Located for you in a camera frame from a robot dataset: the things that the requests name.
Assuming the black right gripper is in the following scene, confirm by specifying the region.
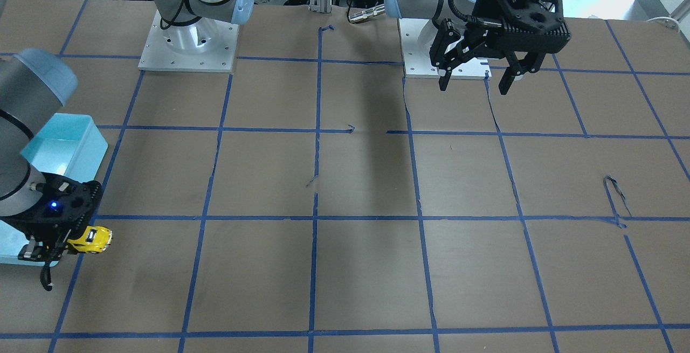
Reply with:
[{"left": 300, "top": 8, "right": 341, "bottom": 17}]
[{"left": 2, "top": 173, "right": 103, "bottom": 291}]

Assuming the yellow beetle toy car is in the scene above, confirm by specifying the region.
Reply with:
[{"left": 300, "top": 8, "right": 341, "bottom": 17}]
[{"left": 67, "top": 226, "right": 113, "bottom": 254}]

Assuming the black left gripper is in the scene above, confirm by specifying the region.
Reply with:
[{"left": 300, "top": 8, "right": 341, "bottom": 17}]
[{"left": 430, "top": 0, "right": 571, "bottom": 95}]

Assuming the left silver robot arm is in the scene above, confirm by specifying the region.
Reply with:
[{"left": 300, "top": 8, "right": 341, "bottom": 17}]
[{"left": 384, "top": 0, "right": 571, "bottom": 95}]

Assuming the turquoise plastic storage bin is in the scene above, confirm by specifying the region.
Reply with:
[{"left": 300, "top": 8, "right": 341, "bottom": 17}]
[{"left": 1, "top": 113, "right": 108, "bottom": 266}]

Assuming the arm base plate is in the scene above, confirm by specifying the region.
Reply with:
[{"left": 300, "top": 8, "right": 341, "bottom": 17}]
[
  {"left": 398, "top": 19, "right": 492, "bottom": 80},
  {"left": 138, "top": 12, "right": 239, "bottom": 73}
]

